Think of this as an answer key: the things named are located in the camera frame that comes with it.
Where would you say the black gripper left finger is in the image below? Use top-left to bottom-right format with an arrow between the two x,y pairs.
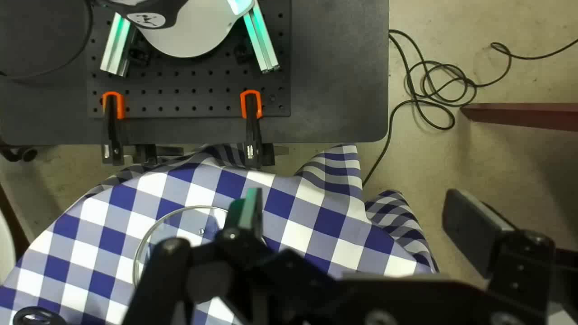
217,185 -> 266,244

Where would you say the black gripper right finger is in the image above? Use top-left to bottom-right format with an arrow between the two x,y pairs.
441,188 -> 557,304

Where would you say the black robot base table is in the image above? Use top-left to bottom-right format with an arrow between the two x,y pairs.
0,0 -> 391,149

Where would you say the blue white checkered tablecloth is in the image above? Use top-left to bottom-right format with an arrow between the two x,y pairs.
0,143 -> 439,325

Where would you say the glass pot lid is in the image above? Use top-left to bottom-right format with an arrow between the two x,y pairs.
130,204 -> 232,288

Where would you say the orange black bar clamp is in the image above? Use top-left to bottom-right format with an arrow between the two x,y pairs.
100,89 -> 130,167
239,89 -> 279,170

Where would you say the black perforated breadboard plate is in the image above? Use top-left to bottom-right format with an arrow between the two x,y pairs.
87,0 -> 295,121

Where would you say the tangled black floor cable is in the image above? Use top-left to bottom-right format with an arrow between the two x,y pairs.
360,28 -> 515,188

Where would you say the aluminium extrusion rail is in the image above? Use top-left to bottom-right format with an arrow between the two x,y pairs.
228,0 -> 282,76
98,13 -> 138,78

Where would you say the black cable with plug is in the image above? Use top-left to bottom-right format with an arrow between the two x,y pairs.
490,37 -> 578,64

